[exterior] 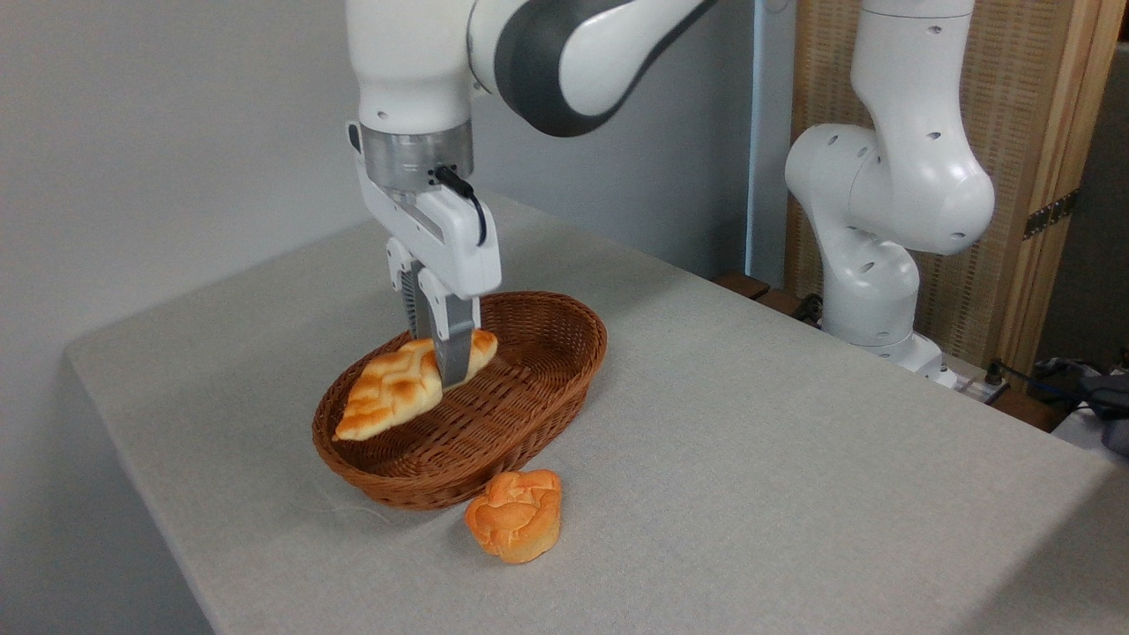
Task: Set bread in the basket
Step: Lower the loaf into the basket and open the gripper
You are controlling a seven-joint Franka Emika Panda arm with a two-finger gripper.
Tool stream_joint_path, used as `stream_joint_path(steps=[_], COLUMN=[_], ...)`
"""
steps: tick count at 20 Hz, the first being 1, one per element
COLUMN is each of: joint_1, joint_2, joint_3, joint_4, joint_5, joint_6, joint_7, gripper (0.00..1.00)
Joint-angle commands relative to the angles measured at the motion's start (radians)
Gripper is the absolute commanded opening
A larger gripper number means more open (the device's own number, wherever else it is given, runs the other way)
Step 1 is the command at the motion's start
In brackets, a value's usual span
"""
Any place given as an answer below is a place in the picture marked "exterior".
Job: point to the small black base knob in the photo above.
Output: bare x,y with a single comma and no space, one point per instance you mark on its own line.
808,309

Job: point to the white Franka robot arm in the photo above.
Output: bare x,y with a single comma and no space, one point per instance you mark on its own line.
406,53

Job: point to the grey tablecloth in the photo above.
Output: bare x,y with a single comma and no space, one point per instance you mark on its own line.
794,485

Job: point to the brown wicker oval basket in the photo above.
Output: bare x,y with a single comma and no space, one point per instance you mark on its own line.
494,414

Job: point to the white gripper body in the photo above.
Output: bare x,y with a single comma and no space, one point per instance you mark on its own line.
450,242

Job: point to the round golden bread bun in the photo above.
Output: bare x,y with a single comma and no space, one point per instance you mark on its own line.
516,520

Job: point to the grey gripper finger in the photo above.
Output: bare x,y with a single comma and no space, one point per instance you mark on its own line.
407,291
454,344

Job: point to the wooden rattan folding screen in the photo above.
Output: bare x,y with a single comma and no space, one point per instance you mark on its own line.
1014,106

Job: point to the dark metal screen hinge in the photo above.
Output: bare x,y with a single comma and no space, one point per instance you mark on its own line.
1050,214

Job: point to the dark grey fabric bundle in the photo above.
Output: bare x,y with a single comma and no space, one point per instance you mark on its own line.
1098,392

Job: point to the long braided bread loaf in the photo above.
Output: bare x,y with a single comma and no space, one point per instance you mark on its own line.
388,392

